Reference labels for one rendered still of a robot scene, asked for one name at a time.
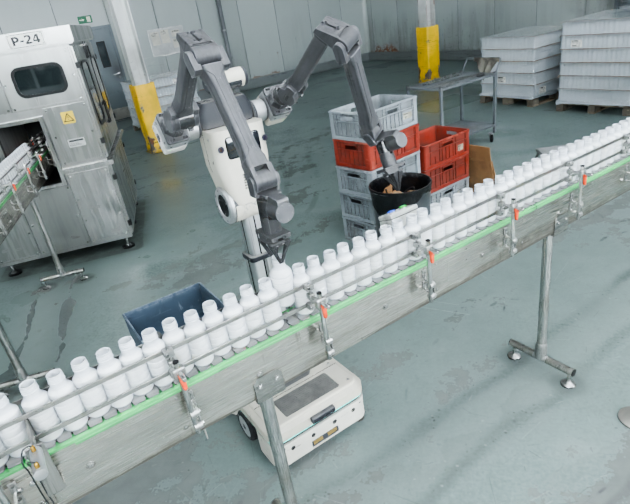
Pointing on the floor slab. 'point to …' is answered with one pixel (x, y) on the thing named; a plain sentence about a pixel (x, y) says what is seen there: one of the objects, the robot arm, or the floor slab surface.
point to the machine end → (43, 78)
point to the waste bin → (382, 202)
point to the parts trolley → (461, 97)
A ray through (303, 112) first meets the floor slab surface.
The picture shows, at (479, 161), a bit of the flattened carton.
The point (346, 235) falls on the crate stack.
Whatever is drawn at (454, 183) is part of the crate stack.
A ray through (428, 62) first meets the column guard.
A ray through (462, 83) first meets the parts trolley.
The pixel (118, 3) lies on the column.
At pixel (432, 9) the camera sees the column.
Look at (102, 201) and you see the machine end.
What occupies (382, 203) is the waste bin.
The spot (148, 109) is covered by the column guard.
